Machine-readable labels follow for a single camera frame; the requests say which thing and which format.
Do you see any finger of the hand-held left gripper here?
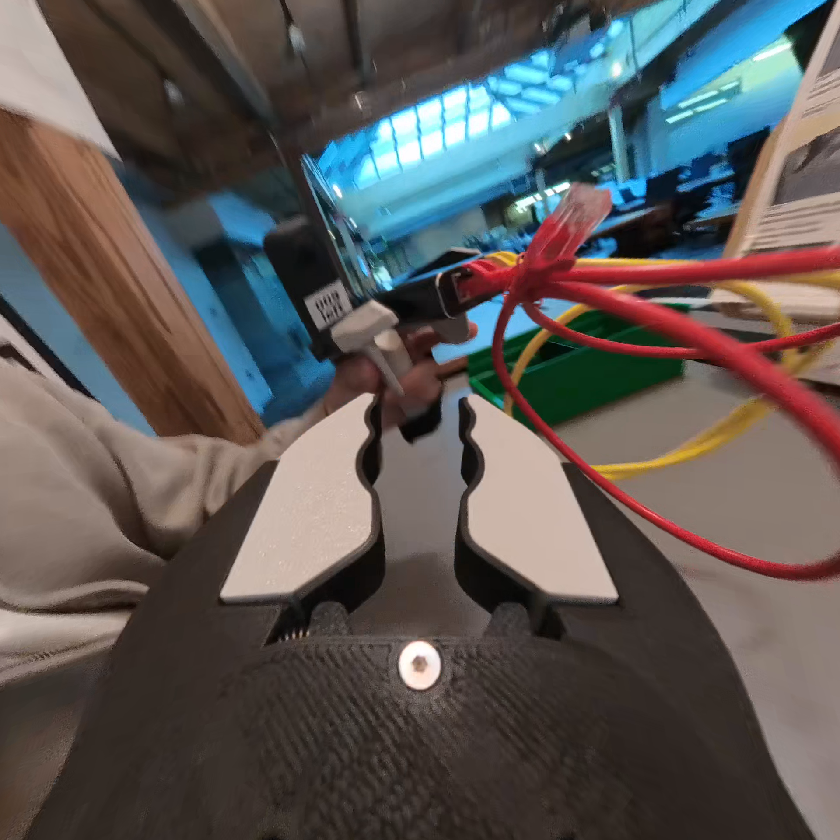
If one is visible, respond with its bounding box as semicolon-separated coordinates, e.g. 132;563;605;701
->
329;300;408;397

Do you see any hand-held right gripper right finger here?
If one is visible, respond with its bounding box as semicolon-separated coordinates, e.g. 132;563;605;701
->
456;394;618;607

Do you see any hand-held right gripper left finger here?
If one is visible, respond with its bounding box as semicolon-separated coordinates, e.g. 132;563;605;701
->
221;394;384;605

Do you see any black ethernet splitter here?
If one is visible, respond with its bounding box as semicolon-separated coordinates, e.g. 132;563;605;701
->
384;267;476;329

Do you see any green plastic bin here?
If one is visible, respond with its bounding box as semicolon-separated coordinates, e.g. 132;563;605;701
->
469;309;683;427

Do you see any yellow ethernet cable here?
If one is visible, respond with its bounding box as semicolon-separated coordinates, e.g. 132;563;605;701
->
506;256;840;480

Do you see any red ethernet cable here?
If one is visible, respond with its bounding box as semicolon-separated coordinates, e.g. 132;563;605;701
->
460;184;840;581

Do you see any person's left forearm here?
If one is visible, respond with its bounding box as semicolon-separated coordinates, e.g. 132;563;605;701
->
0;355;342;657

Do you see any person's left hand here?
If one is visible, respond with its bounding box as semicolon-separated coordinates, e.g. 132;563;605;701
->
322;329;450;427

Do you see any white paper notice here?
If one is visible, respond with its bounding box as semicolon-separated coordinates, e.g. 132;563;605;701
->
0;0;119;158

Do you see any printed instruction sheet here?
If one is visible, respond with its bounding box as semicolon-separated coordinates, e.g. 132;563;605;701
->
742;0;840;257

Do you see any wooden post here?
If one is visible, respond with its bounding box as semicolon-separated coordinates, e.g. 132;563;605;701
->
0;112;263;447

